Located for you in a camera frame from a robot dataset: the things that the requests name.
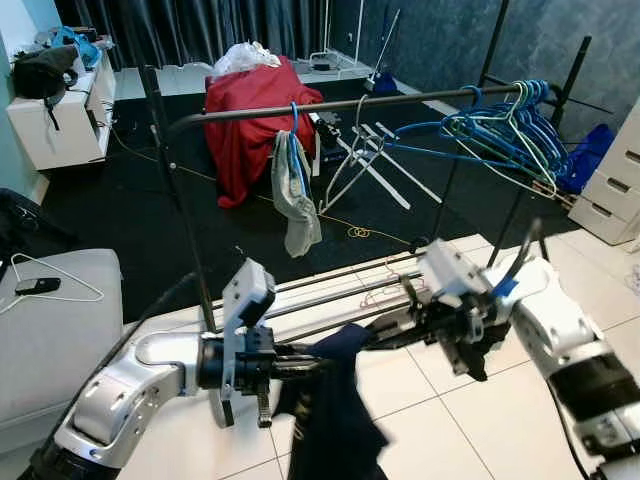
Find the white plastic bag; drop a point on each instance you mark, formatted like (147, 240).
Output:
(247, 57)

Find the white box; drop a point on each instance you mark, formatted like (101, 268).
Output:
(612, 190)

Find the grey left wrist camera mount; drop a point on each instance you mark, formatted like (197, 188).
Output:
(248, 285)

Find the white floor slat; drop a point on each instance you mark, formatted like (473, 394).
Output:
(378, 172)
(402, 163)

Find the dark curtain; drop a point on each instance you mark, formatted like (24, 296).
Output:
(200, 25)

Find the black clothes rack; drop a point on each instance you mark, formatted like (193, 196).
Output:
(400, 101)

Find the blue plastic bag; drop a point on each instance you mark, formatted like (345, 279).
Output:
(80, 42)

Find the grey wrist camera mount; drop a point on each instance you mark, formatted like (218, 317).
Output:
(248, 285)
(450, 270)

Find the grey beige garment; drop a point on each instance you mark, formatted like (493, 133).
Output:
(298, 210)

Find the wooden pallet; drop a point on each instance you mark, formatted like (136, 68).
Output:
(565, 190)

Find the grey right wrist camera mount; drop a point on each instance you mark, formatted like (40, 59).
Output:
(450, 270)

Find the white low platform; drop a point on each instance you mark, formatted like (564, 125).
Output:
(160, 78)

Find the grey ottoman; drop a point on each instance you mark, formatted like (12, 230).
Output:
(50, 340)

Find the blue plastic hanger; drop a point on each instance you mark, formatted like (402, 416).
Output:
(293, 112)
(550, 140)
(472, 95)

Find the blue mop head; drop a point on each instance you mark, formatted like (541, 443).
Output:
(381, 82)

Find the black phone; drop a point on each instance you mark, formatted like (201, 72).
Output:
(37, 286)

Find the red cloth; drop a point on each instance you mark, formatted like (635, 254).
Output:
(255, 100)

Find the black backpack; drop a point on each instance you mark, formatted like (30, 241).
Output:
(25, 220)

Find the white shelf unit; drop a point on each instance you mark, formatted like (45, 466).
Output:
(50, 130)

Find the black handbag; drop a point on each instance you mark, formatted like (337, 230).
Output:
(42, 70)

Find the black metal device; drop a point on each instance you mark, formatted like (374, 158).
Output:
(327, 135)

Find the navy printed shirt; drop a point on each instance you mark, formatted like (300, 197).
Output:
(335, 420)

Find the pink hanger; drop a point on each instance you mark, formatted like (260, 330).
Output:
(385, 295)

